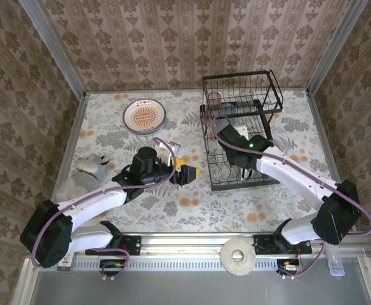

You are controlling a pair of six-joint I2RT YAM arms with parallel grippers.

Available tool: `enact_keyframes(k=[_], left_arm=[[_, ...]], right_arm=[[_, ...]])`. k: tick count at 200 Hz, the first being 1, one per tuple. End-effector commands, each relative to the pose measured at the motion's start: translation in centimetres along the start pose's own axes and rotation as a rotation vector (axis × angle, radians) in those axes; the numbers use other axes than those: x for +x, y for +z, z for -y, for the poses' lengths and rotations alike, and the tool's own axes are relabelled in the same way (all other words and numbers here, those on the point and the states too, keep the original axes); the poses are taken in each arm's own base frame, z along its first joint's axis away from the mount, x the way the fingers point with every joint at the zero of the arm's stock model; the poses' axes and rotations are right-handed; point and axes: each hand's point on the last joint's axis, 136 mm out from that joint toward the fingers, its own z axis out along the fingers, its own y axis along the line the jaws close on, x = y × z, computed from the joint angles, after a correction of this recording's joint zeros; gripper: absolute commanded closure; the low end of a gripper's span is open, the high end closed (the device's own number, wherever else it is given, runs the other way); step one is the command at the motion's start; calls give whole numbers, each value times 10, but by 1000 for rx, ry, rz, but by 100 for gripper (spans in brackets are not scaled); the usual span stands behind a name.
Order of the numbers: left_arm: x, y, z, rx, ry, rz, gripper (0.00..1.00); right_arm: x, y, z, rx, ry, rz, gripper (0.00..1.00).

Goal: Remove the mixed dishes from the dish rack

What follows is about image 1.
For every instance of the aluminium corner post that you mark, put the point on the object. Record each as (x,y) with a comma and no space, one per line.
(55,51)
(334,47)

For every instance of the blue frosted glass cup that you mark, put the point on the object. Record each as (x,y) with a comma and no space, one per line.
(227,120)

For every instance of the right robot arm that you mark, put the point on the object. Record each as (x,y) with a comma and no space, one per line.
(300,184)

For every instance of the pink glass cup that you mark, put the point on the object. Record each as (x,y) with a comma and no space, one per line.
(214,99)

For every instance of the aluminium table side rail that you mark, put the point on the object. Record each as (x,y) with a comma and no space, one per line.
(323,133)
(74,133)

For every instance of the grey metal panel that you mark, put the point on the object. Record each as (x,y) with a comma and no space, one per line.
(188,290)

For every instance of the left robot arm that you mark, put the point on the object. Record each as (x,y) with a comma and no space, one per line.
(93,200)

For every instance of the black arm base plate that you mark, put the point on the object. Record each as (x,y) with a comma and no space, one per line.
(134,244)
(260,244)

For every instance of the aluminium cross rail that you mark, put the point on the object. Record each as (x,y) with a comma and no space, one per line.
(188,244)

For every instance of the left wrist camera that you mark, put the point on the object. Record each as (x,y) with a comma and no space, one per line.
(169,147)

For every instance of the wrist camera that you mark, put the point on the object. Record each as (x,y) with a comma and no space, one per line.
(241,131)
(169,147)

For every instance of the floral tablecloth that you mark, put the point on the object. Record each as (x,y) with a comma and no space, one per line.
(179,219)

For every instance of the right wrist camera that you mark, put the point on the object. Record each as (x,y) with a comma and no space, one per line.
(241,131)

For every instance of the grey tape roll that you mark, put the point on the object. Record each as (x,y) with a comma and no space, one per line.
(226,257)

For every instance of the white card box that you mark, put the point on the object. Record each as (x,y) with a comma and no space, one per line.
(65,262)

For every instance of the orange sunburst plate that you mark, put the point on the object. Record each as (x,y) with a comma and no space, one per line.
(145,116)

